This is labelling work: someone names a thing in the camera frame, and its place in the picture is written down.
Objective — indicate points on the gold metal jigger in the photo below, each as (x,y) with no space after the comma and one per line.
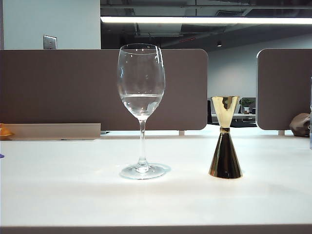
(225,161)

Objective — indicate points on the clear wine glass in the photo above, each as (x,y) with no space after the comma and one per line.
(141,104)

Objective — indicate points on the small potted plant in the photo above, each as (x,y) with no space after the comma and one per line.
(246,103)

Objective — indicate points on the small ceiling spotlight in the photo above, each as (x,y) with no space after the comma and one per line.
(219,44)

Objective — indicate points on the brown desk partition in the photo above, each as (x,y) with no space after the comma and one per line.
(61,85)
(285,87)

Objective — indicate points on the long ceiling light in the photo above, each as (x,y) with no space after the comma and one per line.
(195,20)

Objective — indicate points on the brown bag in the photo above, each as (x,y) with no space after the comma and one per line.
(301,124)

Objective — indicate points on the yellow cloth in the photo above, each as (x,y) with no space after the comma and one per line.
(5,130)

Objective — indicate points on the metal wall switch plate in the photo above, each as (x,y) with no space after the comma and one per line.
(50,42)

